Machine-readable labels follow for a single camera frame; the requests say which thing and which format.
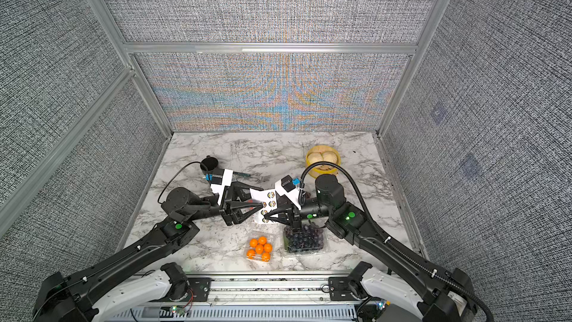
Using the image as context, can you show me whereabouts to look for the steamed bun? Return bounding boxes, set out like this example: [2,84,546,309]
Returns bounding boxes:
[322,151,338,164]
[307,152,324,165]

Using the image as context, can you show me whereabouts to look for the left steamed bun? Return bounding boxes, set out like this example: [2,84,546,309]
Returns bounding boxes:
[307,152,324,165]

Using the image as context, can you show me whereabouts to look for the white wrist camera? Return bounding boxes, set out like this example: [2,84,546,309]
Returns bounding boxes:
[274,175,301,209]
[206,168,234,206]

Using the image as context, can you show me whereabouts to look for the clear box of oranges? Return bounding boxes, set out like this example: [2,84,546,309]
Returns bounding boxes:
[243,231,279,263]

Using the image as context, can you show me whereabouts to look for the black metal cup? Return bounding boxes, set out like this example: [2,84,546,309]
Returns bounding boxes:
[200,156,219,174]

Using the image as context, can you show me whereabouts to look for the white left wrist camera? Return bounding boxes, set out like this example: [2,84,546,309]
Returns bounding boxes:
[206,168,234,206]

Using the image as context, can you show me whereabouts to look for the clear box of blueberries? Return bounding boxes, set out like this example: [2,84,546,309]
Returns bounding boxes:
[282,225,326,256]

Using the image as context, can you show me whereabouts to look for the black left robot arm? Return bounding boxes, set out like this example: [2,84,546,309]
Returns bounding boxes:
[32,182,263,321]

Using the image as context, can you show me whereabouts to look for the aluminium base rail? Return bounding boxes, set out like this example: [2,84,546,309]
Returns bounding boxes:
[106,272,385,322]

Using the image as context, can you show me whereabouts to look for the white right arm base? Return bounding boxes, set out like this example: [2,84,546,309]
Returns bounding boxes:
[348,262,422,321]

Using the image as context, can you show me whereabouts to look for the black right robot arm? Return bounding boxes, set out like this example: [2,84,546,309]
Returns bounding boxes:
[265,174,483,321]

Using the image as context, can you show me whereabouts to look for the thin black left cable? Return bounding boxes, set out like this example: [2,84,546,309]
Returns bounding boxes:
[157,160,209,204]

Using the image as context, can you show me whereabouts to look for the yellow bamboo steamer basket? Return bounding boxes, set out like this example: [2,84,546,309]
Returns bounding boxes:
[305,145,341,178]

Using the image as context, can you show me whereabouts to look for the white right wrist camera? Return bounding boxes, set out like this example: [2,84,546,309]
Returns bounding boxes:
[274,175,301,209]

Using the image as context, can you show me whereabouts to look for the white fruit sticker sheet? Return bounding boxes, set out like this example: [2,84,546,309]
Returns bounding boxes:
[250,189,277,225]

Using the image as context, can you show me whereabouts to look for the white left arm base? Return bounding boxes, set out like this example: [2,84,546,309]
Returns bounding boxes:
[92,262,189,321]

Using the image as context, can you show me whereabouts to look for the right steamed bun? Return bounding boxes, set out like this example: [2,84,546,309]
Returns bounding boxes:
[322,151,338,164]

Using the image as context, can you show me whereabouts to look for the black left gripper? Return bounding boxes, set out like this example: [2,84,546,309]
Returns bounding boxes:
[186,183,262,230]

